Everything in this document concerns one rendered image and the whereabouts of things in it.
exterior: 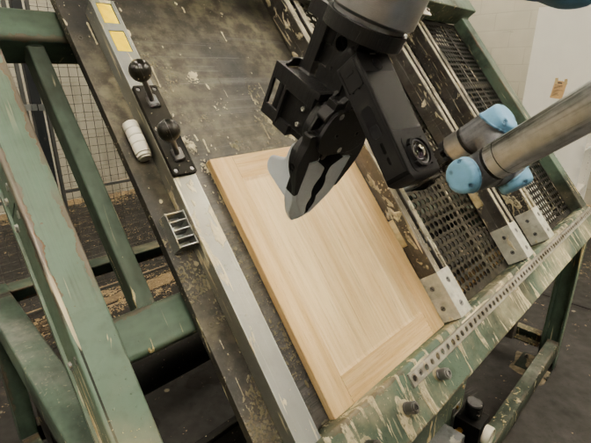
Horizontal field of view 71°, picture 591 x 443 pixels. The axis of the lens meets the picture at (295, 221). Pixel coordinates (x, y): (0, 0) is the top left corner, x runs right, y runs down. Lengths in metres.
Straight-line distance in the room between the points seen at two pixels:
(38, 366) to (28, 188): 0.68
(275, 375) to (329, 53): 0.55
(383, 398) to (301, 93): 0.67
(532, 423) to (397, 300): 1.41
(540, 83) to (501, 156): 3.74
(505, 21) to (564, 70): 1.84
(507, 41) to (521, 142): 5.35
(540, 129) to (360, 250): 0.46
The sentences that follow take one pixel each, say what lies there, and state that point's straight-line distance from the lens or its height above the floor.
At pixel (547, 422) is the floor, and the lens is 2.40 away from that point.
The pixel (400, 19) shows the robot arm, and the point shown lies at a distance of 0.35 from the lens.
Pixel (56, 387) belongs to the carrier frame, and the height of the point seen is 0.79.
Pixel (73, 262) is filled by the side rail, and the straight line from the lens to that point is 0.69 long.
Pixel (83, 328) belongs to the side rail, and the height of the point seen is 1.17.
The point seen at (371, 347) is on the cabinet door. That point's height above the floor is 0.94.
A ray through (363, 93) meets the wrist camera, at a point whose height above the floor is 1.48.
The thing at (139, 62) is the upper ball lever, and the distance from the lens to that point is 0.78.
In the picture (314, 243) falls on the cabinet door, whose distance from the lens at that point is 0.94.
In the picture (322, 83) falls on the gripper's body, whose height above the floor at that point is 1.49.
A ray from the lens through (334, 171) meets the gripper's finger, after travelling 0.43.
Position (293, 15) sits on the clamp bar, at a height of 1.65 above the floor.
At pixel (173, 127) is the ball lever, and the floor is 1.42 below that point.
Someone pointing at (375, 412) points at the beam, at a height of 0.89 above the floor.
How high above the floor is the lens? 1.50
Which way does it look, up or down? 20 degrees down
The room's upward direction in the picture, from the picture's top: straight up
